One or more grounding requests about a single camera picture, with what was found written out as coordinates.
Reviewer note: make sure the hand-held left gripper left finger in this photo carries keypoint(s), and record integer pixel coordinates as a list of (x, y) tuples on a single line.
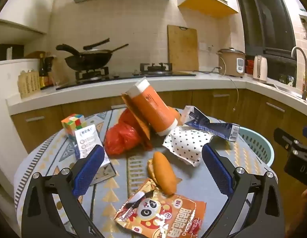
[(90, 168)]

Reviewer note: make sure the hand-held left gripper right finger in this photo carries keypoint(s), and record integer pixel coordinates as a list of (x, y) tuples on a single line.
[(218, 168)]

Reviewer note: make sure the green plastic basket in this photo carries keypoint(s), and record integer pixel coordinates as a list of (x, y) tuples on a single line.
[(257, 143)]

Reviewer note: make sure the small white carton box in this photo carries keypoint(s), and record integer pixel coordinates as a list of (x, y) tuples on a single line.
[(87, 136)]

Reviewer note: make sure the white dotted paper wrapper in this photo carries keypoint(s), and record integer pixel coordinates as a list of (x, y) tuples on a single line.
[(185, 141)]

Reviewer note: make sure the crushed blue drink carton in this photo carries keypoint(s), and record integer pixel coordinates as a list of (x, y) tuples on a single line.
[(205, 126)]

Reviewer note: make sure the brown bread roll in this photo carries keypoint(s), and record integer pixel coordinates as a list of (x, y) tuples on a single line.
[(162, 173), (175, 115)]

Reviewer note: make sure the brown paper packet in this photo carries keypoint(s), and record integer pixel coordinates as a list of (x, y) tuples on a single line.
[(141, 126)]

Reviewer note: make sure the orange panda snack packet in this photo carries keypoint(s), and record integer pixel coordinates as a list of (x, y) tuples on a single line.
[(168, 215)]

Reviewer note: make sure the orange bottle with white cap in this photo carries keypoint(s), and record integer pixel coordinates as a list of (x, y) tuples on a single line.
[(153, 106)]

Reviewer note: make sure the red plastic bag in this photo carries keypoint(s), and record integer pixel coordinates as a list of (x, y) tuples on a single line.
[(121, 138)]

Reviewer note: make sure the patterned tablecloth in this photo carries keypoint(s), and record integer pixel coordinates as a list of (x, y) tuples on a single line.
[(133, 161)]

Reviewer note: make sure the colourful puzzle cube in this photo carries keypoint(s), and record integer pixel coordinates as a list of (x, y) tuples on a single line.
[(73, 125)]

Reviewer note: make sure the steel sink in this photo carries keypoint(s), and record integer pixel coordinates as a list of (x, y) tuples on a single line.
[(282, 88)]

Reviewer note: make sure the chrome faucet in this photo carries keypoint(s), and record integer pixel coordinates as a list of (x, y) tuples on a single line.
[(305, 79)]

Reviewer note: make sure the wooden base cabinets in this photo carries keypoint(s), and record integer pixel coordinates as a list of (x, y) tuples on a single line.
[(213, 100)]

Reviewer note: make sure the white electric kettle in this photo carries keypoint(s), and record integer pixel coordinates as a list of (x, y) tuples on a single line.
[(259, 68)]

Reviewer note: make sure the white kitchen countertop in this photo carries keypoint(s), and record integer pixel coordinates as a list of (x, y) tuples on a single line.
[(94, 91)]

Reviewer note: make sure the red container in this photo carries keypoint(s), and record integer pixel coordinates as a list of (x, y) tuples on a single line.
[(249, 67)]

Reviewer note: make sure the beige rice cooker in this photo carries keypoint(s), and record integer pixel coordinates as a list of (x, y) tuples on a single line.
[(230, 63)]

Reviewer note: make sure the black burner grate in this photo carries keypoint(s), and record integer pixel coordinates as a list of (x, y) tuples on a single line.
[(156, 67), (91, 73)]

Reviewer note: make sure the black glass gas hob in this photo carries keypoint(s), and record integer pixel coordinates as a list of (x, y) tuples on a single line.
[(123, 78)]

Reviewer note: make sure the pale woven basket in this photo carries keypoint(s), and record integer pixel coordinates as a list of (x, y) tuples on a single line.
[(29, 85)]

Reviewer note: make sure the dark sauce bottle yellow label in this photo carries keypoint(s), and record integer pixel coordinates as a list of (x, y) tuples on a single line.
[(43, 76)]

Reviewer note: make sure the black wok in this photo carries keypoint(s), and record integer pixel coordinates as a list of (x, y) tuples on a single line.
[(89, 59)]

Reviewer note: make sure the dark window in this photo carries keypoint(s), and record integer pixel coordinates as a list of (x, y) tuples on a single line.
[(267, 17)]

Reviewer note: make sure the black spatula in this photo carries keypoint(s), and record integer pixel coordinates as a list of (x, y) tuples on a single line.
[(96, 44)]

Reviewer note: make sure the wooden cutting board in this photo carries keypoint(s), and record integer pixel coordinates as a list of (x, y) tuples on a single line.
[(183, 48)]

